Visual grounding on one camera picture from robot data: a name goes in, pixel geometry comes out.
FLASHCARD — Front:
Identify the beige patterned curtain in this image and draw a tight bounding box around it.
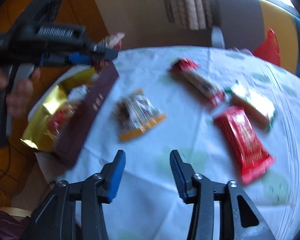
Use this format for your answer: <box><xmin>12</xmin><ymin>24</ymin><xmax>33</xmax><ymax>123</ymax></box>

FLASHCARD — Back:
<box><xmin>160</xmin><ymin>0</ymin><xmax>213</xmax><ymax>30</ymax></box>

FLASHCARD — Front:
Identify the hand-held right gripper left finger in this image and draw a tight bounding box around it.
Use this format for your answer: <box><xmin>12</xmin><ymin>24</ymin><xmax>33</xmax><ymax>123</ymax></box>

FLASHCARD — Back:
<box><xmin>30</xmin><ymin>150</ymin><xmax>127</xmax><ymax>240</ymax></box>

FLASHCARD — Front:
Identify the small red candy wrapper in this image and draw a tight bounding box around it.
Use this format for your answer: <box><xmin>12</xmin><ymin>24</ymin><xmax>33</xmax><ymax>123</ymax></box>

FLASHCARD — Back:
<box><xmin>170</xmin><ymin>58</ymin><xmax>199</xmax><ymax>75</ymax></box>

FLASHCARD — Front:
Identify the large red snack packet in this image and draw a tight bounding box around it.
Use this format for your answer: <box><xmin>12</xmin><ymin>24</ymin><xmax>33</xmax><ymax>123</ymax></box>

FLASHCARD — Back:
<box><xmin>213</xmin><ymin>106</ymin><xmax>276</xmax><ymax>185</ymax></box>

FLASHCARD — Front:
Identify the grey yellow blue sofa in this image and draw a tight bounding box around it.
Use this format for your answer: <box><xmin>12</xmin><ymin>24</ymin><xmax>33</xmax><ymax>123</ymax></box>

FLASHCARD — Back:
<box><xmin>211</xmin><ymin>0</ymin><xmax>300</xmax><ymax>74</ymax></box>

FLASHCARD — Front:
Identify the dark purple bag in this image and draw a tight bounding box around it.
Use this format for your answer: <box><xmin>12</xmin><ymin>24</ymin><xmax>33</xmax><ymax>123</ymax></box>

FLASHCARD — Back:
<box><xmin>0</xmin><ymin>209</ymin><xmax>32</xmax><ymax>240</ymax></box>

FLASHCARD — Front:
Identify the red plastic bag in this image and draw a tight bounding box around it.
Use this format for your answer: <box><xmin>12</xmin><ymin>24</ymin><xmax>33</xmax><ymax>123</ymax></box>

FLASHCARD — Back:
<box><xmin>252</xmin><ymin>28</ymin><xmax>282</xmax><ymax>67</ymax></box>

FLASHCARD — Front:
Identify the clear bread cake packet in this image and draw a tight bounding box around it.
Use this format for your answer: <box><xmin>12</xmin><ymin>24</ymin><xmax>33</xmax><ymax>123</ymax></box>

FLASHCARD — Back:
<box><xmin>46</xmin><ymin>100</ymin><xmax>77</xmax><ymax>143</ymax></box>

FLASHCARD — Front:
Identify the green and gold snack packet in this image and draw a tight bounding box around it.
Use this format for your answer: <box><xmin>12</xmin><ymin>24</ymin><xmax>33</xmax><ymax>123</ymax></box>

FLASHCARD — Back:
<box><xmin>225</xmin><ymin>80</ymin><xmax>278</xmax><ymax>132</ymax></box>

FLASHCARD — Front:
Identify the clear nut packet orange edge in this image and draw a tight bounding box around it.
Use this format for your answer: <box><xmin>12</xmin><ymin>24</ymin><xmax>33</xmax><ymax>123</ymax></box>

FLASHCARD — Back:
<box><xmin>114</xmin><ymin>88</ymin><xmax>167</xmax><ymax>142</ymax></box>

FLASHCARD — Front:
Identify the person's left hand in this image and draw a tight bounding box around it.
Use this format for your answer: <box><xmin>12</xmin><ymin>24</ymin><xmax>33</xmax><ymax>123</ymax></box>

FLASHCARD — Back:
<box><xmin>0</xmin><ymin>66</ymin><xmax>42</xmax><ymax>118</ymax></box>

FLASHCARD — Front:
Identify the clear red-ended snack packet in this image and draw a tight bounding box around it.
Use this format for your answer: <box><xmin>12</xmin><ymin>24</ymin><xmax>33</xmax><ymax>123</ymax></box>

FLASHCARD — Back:
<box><xmin>186</xmin><ymin>69</ymin><xmax>227</xmax><ymax>108</ymax></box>

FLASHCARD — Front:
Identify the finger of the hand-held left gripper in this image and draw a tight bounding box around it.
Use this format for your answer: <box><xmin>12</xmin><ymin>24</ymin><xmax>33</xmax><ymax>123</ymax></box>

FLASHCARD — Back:
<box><xmin>84</xmin><ymin>44</ymin><xmax>118</xmax><ymax>61</ymax></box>
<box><xmin>40</xmin><ymin>52</ymin><xmax>95</xmax><ymax>68</ymax></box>

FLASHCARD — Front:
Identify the red and white snack packet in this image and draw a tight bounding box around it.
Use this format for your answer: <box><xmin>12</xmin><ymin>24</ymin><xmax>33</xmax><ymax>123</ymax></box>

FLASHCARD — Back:
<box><xmin>93</xmin><ymin>32</ymin><xmax>125</xmax><ymax>72</ymax></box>

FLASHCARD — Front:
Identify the gold and maroon tin box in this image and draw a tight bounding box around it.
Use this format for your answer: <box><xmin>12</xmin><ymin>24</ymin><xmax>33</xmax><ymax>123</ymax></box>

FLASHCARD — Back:
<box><xmin>21</xmin><ymin>64</ymin><xmax>120</xmax><ymax>167</ymax></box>

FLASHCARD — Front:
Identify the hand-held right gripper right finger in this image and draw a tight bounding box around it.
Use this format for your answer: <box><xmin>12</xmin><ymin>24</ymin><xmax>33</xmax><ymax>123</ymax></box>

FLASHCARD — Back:
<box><xmin>170</xmin><ymin>149</ymin><xmax>277</xmax><ymax>240</ymax></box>

